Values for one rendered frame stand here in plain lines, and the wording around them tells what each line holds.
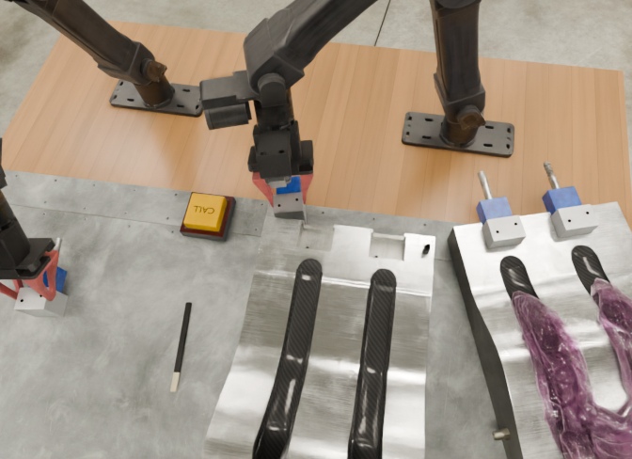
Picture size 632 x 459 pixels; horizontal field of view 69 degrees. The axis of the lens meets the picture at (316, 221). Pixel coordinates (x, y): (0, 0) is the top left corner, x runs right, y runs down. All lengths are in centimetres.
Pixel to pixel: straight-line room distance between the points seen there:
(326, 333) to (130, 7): 219
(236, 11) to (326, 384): 201
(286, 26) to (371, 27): 166
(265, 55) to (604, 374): 59
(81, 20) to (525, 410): 82
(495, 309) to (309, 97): 53
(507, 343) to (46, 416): 69
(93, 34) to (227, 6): 165
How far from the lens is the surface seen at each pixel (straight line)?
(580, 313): 74
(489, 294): 73
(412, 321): 67
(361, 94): 96
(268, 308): 68
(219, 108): 68
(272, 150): 63
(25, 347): 92
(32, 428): 88
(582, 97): 104
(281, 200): 77
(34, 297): 87
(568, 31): 239
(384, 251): 72
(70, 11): 80
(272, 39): 61
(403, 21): 229
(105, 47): 86
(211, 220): 81
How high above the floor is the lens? 154
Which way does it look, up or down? 65 degrees down
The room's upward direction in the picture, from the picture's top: 11 degrees counter-clockwise
